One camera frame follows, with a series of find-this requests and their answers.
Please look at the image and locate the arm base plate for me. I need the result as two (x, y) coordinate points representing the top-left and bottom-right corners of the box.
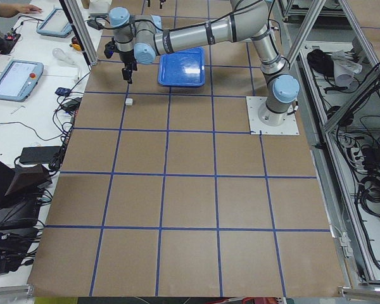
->
(246, 96), (300, 136)

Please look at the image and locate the blue plastic tray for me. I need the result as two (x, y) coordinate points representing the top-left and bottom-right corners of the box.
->
(158, 47), (205, 87)

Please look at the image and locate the teach pendant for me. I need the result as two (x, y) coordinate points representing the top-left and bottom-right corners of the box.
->
(0, 60), (44, 102)
(37, 8), (72, 38)

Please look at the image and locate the aluminium frame post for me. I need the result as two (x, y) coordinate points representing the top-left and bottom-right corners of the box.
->
(59, 0), (98, 67)

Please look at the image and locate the white block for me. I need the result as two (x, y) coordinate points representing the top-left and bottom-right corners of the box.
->
(125, 98), (134, 106)

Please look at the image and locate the near teach pendant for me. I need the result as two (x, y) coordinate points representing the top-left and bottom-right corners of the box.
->
(0, 60), (44, 102)

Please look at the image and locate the person hand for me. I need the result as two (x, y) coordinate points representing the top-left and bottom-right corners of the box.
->
(0, 3), (42, 18)

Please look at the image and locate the far teach pendant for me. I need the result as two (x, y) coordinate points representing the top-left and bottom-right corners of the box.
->
(37, 8), (72, 38)

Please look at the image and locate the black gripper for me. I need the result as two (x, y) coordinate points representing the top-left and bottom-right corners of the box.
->
(104, 37), (137, 84)

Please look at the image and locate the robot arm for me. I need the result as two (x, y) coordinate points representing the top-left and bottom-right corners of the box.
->
(104, 1), (300, 116)

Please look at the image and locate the black laptop power brick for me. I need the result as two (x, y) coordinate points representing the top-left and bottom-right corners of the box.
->
(19, 146), (61, 165)

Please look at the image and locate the blue small device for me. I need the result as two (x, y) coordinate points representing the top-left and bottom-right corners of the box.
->
(55, 87), (72, 97)

